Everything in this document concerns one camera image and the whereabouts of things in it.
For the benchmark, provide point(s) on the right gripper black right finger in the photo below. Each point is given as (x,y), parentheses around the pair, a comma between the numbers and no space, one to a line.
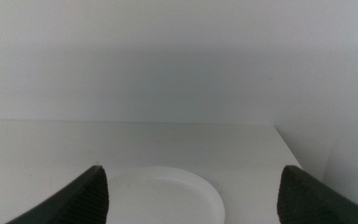
(303,199)

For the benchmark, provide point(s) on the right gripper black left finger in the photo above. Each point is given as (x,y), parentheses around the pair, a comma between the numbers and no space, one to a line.
(85,199)

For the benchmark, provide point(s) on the white shallow bowl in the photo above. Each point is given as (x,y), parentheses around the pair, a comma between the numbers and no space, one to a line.
(163,199)

